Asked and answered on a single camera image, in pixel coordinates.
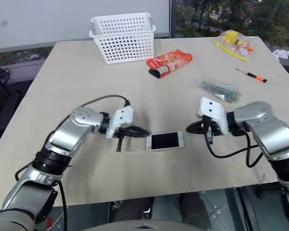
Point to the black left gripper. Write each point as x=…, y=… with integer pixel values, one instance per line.
x=124, y=132

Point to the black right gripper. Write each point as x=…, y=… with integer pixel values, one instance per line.
x=215, y=128

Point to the white smartphone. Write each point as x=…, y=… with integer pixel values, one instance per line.
x=165, y=140

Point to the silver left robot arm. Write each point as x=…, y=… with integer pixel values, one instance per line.
x=69, y=134

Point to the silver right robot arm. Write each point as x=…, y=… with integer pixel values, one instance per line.
x=262, y=120

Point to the small white cone piece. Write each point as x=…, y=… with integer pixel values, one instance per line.
x=219, y=97

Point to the clear bag of coloured sticks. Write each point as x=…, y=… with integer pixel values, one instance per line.
x=221, y=90

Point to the orange and black screwdriver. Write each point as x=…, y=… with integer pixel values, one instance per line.
x=255, y=77

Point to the orange snack bag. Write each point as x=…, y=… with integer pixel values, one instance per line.
x=171, y=61

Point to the grey riveted metal plate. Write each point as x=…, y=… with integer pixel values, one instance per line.
x=219, y=211

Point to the grey robot torso top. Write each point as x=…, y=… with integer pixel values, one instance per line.
x=110, y=227

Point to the white perforated plastic basket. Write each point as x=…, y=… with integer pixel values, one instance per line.
x=125, y=41

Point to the clear bag of colourful toys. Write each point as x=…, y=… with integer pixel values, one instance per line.
x=233, y=39

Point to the crumpled white paper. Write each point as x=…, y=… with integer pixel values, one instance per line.
x=283, y=54

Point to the white window blind panel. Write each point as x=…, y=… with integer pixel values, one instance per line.
x=50, y=21

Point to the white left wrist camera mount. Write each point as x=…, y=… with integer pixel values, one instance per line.
x=121, y=118

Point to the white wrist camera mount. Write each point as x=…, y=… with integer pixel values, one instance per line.
x=121, y=118
x=214, y=107

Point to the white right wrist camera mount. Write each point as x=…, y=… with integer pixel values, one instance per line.
x=214, y=107

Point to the dark window post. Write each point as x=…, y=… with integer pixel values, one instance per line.
x=173, y=16

